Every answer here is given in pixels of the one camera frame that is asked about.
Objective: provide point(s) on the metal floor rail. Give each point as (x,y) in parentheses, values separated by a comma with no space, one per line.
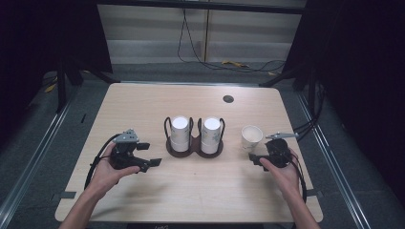
(35,159)
(334,159)

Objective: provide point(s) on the black curtain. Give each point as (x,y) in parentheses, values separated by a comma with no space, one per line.
(47,31)
(359,63)

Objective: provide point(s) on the yellow strip on floor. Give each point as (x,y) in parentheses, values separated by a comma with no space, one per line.
(235,63)

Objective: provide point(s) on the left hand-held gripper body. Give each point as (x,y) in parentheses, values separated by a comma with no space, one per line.
(125,152)

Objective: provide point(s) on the person's right hand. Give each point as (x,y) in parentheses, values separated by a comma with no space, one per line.
(286,179)

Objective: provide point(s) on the grey tape marker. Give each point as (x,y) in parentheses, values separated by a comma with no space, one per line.
(66,194)
(314,193)

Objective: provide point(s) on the person's left hand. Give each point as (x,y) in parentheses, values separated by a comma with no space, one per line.
(106,176)

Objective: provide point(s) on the small yellow floor scrap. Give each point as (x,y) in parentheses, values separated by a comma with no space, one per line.
(50,88)

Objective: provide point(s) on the single white paper cup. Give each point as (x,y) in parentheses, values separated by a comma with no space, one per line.
(251,135)

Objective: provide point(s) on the dark wooden double cup holder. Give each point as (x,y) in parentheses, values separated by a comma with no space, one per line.
(195,150)

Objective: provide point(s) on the black metal stand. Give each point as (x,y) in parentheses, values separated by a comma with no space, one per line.
(310,86)
(60,86)

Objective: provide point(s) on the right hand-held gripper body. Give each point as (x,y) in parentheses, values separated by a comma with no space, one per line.
(278,152)

